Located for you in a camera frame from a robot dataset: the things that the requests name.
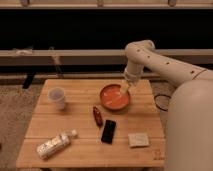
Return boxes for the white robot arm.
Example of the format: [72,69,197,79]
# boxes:
[124,40,213,171]

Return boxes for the orange ceramic bowl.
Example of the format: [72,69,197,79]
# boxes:
[100,84,130,110]

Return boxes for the black smartphone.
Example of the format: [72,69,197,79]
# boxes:
[101,120,116,144]

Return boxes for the beige square sponge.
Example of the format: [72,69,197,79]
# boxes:
[128,133,149,148]

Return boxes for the black cable on floor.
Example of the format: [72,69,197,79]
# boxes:
[153,93,172,112]

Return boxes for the wooden table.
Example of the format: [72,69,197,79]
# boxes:
[16,79,165,168]

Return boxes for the long wooden beam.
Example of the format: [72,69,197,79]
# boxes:
[0,49,213,66]

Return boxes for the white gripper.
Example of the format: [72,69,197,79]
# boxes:
[120,69,140,94]

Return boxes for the clear plastic bottle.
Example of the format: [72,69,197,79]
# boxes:
[37,130,78,159]

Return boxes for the translucent plastic cup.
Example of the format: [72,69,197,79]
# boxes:
[48,87,66,110]

